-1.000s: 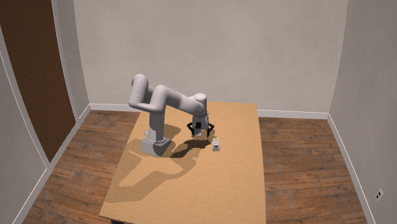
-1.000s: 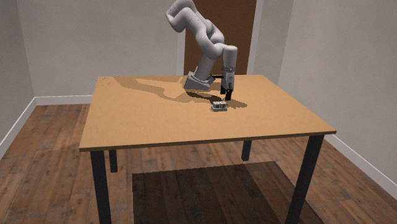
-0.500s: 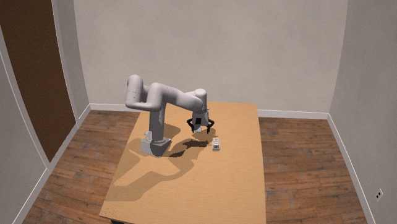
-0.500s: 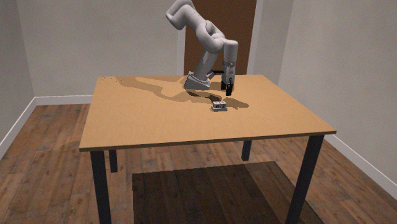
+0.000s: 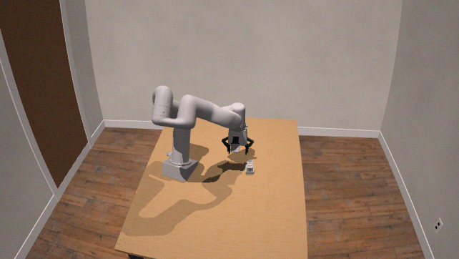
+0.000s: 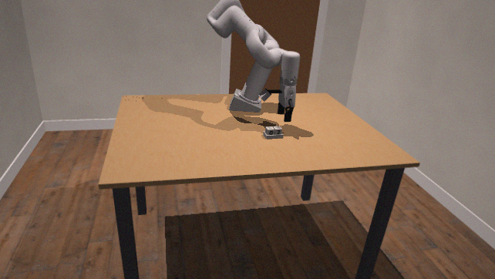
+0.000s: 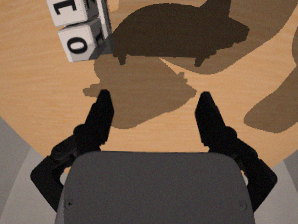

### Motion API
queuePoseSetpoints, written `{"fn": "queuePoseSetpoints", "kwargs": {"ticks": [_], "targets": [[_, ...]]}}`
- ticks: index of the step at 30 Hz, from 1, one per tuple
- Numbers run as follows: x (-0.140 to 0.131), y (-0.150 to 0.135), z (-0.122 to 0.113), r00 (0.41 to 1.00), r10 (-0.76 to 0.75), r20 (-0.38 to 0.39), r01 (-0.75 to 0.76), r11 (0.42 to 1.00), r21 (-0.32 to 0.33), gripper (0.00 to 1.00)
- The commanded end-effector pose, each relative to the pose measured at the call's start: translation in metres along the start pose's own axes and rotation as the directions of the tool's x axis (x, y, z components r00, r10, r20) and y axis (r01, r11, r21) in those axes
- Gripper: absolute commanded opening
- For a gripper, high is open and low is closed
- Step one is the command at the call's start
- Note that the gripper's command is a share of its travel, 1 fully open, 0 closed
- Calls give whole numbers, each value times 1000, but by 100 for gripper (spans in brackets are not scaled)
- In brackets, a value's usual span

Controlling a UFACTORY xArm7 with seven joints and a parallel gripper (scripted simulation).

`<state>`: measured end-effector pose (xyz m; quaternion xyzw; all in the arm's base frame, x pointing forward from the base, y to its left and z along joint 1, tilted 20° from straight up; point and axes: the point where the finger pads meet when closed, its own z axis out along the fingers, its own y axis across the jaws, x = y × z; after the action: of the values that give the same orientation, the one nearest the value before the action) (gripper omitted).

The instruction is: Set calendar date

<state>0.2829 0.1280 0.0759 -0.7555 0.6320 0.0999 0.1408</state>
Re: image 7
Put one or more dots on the grey calendar cube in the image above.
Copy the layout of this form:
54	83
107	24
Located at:
83	41
66	12

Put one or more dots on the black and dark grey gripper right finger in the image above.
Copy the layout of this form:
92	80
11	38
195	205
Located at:
261	179

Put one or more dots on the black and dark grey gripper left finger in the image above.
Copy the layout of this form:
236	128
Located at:
86	138

